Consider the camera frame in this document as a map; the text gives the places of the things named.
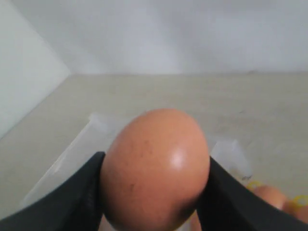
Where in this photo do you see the clear plastic bin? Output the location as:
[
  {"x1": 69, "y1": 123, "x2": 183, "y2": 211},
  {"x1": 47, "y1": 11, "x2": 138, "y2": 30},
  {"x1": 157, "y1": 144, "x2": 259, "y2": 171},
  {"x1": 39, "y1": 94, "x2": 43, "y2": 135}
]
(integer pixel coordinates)
[{"x1": 23, "y1": 113, "x2": 253, "y2": 205}]

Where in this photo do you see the brown egg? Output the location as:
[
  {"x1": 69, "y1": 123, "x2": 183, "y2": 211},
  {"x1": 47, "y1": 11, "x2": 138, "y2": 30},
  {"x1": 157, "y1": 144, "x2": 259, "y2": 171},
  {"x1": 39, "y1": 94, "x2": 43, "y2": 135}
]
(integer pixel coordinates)
[
  {"x1": 253, "y1": 185, "x2": 288, "y2": 210},
  {"x1": 100, "y1": 109, "x2": 210, "y2": 231},
  {"x1": 282, "y1": 201, "x2": 308, "y2": 224},
  {"x1": 189, "y1": 211, "x2": 202, "y2": 231}
]

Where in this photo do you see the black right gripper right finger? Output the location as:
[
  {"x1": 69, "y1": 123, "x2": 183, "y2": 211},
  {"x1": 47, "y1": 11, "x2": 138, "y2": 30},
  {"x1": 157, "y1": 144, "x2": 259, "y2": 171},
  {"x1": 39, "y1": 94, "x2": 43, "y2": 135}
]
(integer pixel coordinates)
[{"x1": 196, "y1": 159, "x2": 308, "y2": 231}]

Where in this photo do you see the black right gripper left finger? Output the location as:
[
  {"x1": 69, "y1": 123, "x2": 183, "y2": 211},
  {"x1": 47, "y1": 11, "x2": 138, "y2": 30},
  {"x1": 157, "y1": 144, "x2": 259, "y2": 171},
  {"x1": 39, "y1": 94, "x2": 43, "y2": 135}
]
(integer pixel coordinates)
[{"x1": 0, "y1": 152, "x2": 105, "y2": 231}]

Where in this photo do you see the yellow plastic egg tray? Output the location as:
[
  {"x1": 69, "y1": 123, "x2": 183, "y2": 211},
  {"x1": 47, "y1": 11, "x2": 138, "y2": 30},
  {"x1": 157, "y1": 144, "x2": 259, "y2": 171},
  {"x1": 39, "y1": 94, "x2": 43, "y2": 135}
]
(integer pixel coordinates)
[{"x1": 245, "y1": 181, "x2": 308, "y2": 208}]

